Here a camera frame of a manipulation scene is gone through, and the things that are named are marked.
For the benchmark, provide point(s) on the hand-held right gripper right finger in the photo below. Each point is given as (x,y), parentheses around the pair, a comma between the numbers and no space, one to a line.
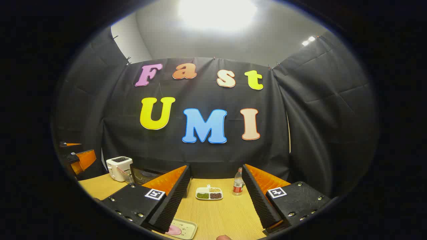
(258,200)

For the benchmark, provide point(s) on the dark red beans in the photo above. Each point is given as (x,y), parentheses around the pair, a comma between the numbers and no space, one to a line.
(216,195)

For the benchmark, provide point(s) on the white toaster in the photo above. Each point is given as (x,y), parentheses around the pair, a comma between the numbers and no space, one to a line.
(116,166)

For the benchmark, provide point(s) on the large ceiling light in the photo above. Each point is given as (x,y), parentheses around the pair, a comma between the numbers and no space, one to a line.
(217,13)

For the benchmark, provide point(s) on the small ceiling light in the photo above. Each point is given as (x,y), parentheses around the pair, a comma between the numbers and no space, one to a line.
(308,40)

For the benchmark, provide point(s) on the cream rectangular tray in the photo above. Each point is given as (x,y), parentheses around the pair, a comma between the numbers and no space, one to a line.
(188,230)

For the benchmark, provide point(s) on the pink thin stick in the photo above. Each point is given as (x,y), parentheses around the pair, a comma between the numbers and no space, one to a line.
(122,171)

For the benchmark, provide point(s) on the yellow soybeans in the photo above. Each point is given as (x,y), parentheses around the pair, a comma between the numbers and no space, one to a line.
(215,190)

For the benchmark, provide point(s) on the clear plastic water bottle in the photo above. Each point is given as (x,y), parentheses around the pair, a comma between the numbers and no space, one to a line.
(238,183)

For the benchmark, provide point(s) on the black backdrop cloth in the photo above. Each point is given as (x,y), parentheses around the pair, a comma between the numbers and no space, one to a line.
(206,156)

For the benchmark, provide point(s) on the green mung beans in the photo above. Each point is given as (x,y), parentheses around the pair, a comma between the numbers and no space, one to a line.
(202,195)

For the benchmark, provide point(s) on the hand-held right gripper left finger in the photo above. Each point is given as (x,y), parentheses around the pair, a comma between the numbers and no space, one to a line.
(173,200)

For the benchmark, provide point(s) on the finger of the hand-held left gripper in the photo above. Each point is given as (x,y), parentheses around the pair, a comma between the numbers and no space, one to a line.
(85,160)
(65,146)

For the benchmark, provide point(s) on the pink food slice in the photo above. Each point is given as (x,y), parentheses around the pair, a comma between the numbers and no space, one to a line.
(174,230)

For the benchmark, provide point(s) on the black electric oven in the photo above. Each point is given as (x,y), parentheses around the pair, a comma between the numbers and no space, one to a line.
(146,174)

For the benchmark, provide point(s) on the white divided plate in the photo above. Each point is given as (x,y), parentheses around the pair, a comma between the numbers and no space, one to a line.
(209,191)

